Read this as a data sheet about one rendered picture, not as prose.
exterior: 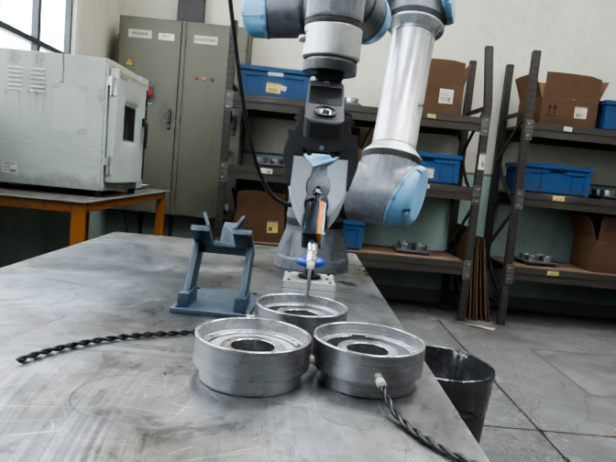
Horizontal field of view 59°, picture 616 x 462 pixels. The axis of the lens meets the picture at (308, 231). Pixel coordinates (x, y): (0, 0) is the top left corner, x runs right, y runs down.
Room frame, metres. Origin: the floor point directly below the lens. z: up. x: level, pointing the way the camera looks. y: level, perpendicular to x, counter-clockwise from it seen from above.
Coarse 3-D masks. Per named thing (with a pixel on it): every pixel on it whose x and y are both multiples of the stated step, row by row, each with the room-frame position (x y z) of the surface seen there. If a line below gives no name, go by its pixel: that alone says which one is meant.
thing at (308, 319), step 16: (256, 304) 0.59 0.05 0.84; (272, 304) 0.64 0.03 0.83; (288, 304) 0.64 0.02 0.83; (304, 304) 0.65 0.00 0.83; (320, 304) 0.65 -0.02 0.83; (336, 304) 0.63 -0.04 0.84; (288, 320) 0.56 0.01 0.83; (304, 320) 0.55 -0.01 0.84; (320, 320) 0.56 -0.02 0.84; (336, 320) 0.57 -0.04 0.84
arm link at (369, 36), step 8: (304, 0) 0.81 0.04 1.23; (376, 0) 0.77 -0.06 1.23; (384, 0) 0.82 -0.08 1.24; (304, 8) 0.81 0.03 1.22; (376, 8) 0.77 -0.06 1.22; (384, 8) 0.81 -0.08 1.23; (304, 16) 0.82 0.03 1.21; (368, 16) 0.77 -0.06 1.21; (376, 16) 0.79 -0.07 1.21; (384, 16) 0.81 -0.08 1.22; (368, 24) 0.79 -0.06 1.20; (376, 24) 0.80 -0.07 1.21; (384, 24) 0.83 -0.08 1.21; (368, 32) 0.81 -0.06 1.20; (376, 32) 0.82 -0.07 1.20; (384, 32) 0.85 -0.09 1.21; (368, 40) 0.84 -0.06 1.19; (376, 40) 0.85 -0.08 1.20
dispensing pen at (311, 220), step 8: (320, 192) 0.72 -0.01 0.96; (320, 200) 0.72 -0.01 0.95; (312, 208) 0.69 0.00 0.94; (312, 216) 0.68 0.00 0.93; (304, 224) 0.68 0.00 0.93; (312, 224) 0.68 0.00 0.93; (304, 232) 0.67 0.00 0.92; (312, 232) 0.67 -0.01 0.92; (304, 240) 0.69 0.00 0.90; (312, 240) 0.68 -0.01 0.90; (312, 248) 0.68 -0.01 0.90; (312, 256) 0.67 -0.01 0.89; (312, 264) 0.67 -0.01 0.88; (312, 272) 0.66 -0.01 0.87
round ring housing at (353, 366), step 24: (336, 336) 0.53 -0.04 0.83; (384, 336) 0.54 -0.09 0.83; (408, 336) 0.53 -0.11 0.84; (336, 360) 0.46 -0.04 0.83; (360, 360) 0.45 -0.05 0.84; (384, 360) 0.45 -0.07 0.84; (408, 360) 0.46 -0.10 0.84; (336, 384) 0.46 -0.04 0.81; (360, 384) 0.45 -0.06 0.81; (408, 384) 0.47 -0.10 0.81
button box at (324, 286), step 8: (288, 272) 0.77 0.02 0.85; (296, 272) 0.77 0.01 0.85; (304, 272) 0.76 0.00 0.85; (288, 280) 0.71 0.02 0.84; (296, 280) 0.71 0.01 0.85; (304, 280) 0.72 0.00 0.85; (312, 280) 0.72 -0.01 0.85; (320, 280) 0.73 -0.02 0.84; (328, 280) 0.74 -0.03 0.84; (288, 288) 0.71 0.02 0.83; (296, 288) 0.71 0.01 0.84; (304, 288) 0.71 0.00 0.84; (312, 288) 0.71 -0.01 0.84; (320, 288) 0.71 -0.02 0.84; (328, 288) 0.71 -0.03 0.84; (328, 296) 0.71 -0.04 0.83
